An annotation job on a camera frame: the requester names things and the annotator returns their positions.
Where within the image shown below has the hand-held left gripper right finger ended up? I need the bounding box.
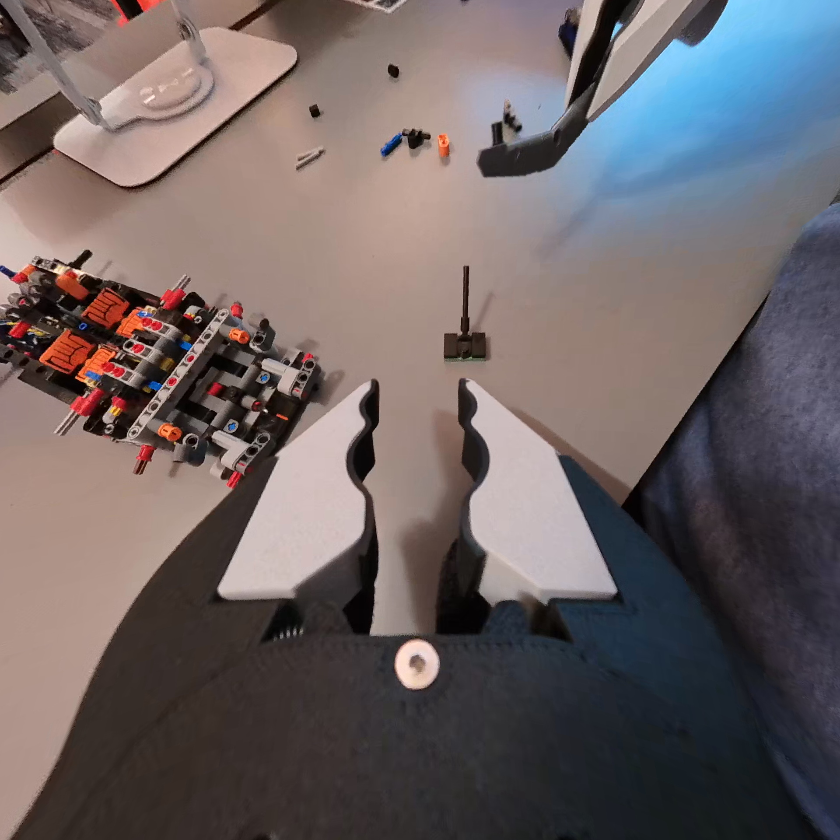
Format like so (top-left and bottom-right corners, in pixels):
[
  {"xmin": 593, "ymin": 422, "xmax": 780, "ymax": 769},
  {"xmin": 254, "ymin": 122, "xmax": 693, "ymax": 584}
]
[{"xmin": 457, "ymin": 378, "xmax": 618, "ymax": 605}]

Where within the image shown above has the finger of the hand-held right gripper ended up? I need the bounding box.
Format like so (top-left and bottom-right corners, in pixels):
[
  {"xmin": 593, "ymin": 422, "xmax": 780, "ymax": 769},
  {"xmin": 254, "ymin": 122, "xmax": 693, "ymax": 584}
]
[
  {"xmin": 587, "ymin": 0, "xmax": 730, "ymax": 123},
  {"xmin": 563, "ymin": 0, "xmax": 625, "ymax": 110}
]

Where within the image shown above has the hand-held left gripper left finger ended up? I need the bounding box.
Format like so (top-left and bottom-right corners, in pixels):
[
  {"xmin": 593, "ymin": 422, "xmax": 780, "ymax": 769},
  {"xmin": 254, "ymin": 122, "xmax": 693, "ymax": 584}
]
[{"xmin": 217, "ymin": 378, "xmax": 381, "ymax": 602}]

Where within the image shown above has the dark grey lego beam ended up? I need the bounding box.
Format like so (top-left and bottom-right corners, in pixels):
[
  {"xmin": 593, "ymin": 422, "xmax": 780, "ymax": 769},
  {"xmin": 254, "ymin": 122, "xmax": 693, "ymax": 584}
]
[{"xmin": 477, "ymin": 97, "xmax": 593, "ymax": 179}]

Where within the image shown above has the black lego piece with axle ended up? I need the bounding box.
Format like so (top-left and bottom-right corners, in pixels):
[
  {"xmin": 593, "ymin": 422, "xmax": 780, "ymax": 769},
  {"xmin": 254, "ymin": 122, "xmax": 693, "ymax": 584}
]
[{"xmin": 442, "ymin": 264, "xmax": 489, "ymax": 362}]

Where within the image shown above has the multicoloured lego car chassis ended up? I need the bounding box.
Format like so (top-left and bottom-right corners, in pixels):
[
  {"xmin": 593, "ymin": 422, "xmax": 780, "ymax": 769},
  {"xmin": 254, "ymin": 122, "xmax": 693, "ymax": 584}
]
[{"xmin": 0, "ymin": 248, "xmax": 324, "ymax": 491}]

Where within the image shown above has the black and white lego piece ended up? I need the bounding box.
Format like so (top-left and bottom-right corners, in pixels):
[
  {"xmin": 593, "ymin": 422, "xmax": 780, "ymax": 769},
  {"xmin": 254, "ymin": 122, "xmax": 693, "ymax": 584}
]
[{"xmin": 491, "ymin": 99, "xmax": 524, "ymax": 143}]

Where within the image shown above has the person's blue sleeve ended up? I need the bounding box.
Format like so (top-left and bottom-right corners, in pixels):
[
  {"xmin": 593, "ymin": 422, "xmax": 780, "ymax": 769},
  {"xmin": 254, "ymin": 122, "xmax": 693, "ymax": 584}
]
[{"xmin": 622, "ymin": 202, "xmax": 840, "ymax": 840}]

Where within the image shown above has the grey monitor stand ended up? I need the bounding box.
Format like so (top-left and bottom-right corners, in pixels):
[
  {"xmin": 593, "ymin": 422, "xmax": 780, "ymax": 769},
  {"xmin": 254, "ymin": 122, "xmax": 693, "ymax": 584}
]
[{"xmin": 20, "ymin": 0, "xmax": 299, "ymax": 189}]

